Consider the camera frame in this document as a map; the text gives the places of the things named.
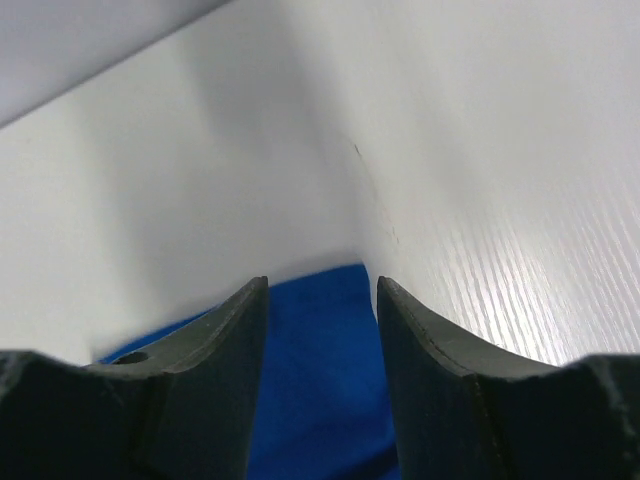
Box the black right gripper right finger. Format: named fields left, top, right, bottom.
left=377, top=277, right=639, bottom=479

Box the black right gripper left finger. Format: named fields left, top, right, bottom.
left=1, top=277, right=269, bottom=479

